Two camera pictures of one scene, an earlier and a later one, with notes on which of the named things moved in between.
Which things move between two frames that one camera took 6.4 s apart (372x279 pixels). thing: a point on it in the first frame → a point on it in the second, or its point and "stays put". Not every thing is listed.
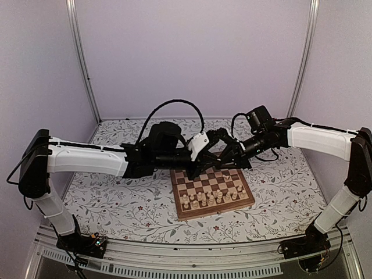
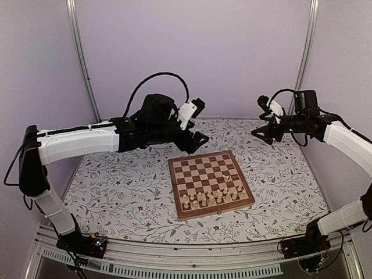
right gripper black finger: x=221 y=133 → x=269 y=118
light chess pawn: x=228 y=177 stays put
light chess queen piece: x=220 y=195 stays put
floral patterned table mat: x=143 y=208 stays put
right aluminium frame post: x=303 y=58 stays put
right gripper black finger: x=232 y=157 → x=264 y=132
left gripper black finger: x=204 y=160 → x=198 y=139
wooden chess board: x=213 y=192 stays put
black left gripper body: x=165 y=161 → x=161 y=132
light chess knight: x=195 y=204 stays put
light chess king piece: x=211 y=202 stays put
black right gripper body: x=263 y=145 → x=299 y=122
